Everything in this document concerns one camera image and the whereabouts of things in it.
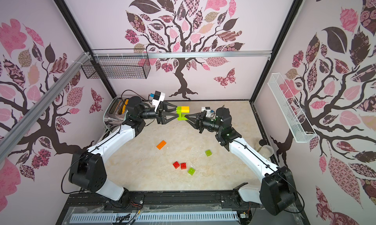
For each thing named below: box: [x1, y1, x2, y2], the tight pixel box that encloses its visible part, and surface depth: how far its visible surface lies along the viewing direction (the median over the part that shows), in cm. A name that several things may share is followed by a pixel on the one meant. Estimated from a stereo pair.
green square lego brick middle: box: [187, 167, 196, 176], surface depth 85 cm
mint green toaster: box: [103, 96, 129, 133], surface depth 96 cm
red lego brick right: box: [180, 162, 187, 170], surface depth 87 cm
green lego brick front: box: [177, 112, 189, 121], surface depth 70 cm
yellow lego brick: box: [181, 106, 190, 113], surface depth 68 cm
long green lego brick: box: [176, 106, 185, 121], surface depth 69 cm
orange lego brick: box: [156, 139, 167, 151], surface depth 97 cm
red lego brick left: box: [172, 160, 181, 170], surface depth 87 cm
